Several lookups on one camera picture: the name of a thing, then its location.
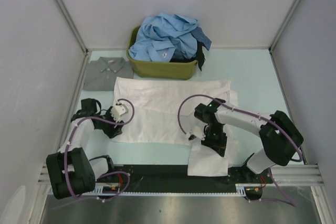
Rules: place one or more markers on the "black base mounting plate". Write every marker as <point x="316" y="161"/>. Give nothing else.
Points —
<point x="164" y="183"/>

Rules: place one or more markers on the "olive green plastic basket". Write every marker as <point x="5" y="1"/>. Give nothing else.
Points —
<point x="170" y="70"/>

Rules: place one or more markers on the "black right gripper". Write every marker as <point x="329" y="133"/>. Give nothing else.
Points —
<point x="219" y="146"/>

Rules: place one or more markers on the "dark blue patterned shirt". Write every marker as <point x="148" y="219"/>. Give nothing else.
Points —
<point x="199" y="35"/>

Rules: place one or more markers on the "folded grey polo shirt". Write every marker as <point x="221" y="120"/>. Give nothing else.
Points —
<point x="101" y="74"/>

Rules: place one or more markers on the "light blue long sleeve shirt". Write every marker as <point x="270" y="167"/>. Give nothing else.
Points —
<point x="160" y="36"/>

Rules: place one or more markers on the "white slotted cable duct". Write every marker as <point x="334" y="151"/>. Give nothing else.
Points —
<point x="101" y="190"/>

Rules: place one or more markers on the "white long sleeve shirt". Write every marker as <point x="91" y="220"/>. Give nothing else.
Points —
<point x="163" y="113"/>

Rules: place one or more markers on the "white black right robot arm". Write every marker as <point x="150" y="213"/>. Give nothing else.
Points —
<point x="279" y="136"/>

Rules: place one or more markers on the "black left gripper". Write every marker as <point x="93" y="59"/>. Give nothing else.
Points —
<point x="112" y="132"/>

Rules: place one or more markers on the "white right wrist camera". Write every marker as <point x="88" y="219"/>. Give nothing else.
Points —
<point x="195" y="132"/>

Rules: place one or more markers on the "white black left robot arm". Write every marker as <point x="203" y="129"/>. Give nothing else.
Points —
<point x="71" y="171"/>

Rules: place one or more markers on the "black garment in basket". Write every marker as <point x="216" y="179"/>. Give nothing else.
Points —
<point x="199" y="56"/>

